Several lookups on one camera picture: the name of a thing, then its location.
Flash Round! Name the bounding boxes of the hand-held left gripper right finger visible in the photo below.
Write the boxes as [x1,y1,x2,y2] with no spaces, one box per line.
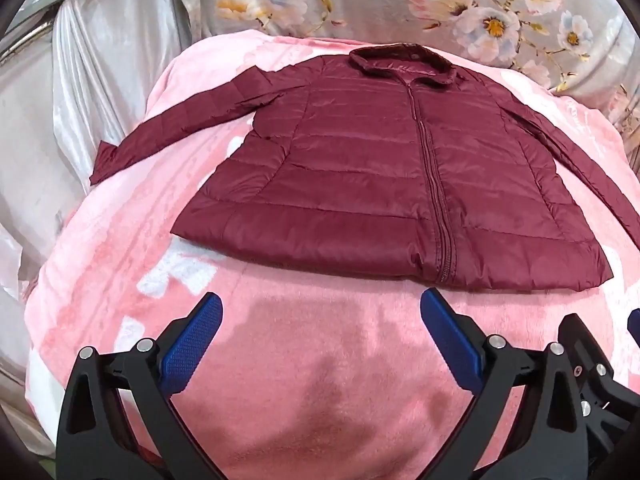
[420,287,592,480]

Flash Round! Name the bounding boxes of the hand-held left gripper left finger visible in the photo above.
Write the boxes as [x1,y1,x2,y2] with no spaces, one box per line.
[56,292,224,480]

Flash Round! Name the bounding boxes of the maroon puffer jacket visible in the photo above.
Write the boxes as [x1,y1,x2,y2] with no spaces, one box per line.
[89,44,640,294]

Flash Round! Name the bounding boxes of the pink fleece blanket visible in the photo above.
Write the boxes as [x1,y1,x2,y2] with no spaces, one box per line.
[22,29,640,480]

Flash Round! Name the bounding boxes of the silver satin cloth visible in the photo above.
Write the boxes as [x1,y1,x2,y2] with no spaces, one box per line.
[0,0,202,461]

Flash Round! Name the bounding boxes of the grey floral bed sheet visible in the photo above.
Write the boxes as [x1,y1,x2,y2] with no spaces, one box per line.
[169,0,640,133]

